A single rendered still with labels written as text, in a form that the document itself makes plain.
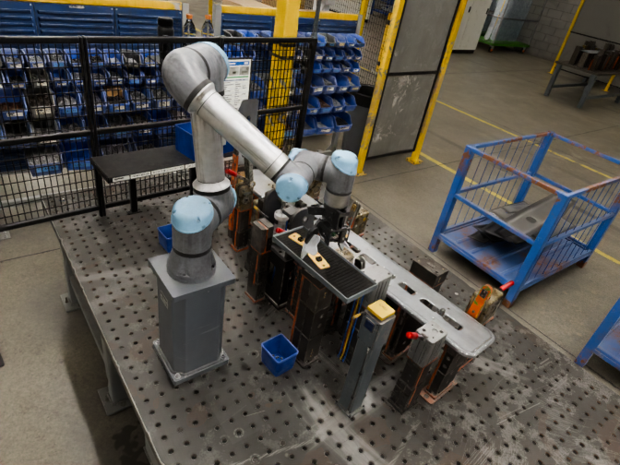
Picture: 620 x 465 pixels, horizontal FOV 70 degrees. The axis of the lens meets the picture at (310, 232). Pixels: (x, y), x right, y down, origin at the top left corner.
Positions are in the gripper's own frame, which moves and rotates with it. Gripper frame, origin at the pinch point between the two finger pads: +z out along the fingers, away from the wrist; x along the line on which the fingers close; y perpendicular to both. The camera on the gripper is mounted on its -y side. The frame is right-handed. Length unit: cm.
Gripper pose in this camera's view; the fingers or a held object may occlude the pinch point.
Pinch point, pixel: (320, 253)
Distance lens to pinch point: 143.1
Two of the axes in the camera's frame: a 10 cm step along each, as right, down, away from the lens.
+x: 8.6, -1.6, 4.9
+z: -1.5, 8.2, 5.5
